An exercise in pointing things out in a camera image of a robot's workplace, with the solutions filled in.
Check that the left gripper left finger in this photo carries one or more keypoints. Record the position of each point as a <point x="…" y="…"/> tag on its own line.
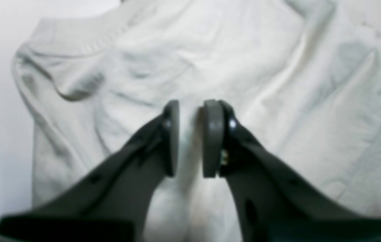
<point x="110" y="204"/>

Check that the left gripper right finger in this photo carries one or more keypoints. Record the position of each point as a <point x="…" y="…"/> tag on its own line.
<point x="273" y="202"/>

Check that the grey t-shirt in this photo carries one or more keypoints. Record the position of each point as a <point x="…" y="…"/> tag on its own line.
<point x="301" y="75"/>

